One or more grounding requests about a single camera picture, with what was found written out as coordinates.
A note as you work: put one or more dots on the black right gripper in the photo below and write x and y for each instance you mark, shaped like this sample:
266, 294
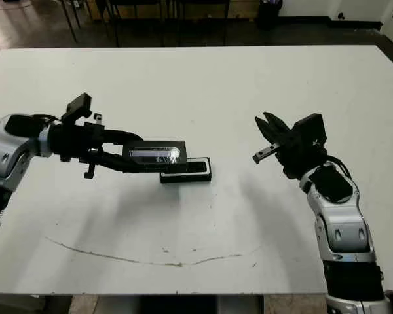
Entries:
298, 157

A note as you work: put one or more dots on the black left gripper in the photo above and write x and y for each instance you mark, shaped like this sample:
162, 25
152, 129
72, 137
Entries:
75, 140

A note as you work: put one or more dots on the black box lid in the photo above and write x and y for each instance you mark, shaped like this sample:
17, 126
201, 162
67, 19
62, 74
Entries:
157, 152

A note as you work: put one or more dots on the slim black camera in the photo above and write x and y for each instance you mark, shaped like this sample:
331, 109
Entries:
196, 167

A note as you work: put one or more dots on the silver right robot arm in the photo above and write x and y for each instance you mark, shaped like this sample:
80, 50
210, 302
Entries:
344, 229

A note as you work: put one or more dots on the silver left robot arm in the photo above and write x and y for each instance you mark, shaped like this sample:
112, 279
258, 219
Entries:
6, 153

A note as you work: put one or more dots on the black box base white insert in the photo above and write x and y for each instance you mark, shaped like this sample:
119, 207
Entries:
190, 178

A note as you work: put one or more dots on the black trash bin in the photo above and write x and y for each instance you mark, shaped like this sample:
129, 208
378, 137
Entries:
269, 13

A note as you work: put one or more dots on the grey robot lower body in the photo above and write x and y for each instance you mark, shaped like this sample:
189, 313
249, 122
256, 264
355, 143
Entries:
180, 304

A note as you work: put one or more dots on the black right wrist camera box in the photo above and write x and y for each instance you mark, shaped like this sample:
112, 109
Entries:
311, 129

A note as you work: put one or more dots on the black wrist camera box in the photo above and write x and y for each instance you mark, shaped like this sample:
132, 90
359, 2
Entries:
79, 106
311, 129

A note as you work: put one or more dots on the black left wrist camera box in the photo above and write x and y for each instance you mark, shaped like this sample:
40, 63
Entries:
79, 106

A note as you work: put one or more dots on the small black wall fitting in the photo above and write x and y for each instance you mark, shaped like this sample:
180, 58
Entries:
340, 15

